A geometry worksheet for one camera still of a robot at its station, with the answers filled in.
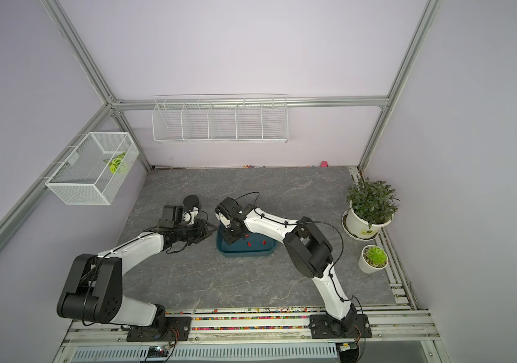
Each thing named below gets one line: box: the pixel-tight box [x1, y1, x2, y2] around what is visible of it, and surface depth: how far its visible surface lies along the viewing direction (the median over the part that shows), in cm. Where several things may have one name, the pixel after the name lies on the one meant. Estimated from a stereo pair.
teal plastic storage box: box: [216, 222, 277, 258], surface depth 90 cm
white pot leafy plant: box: [341, 177, 400, 242], surface depth 86 cm
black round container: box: [182, 194, 200, 208], surface depth 105 cm
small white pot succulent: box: [358, 245, 390, 275], surface depth 81 cm
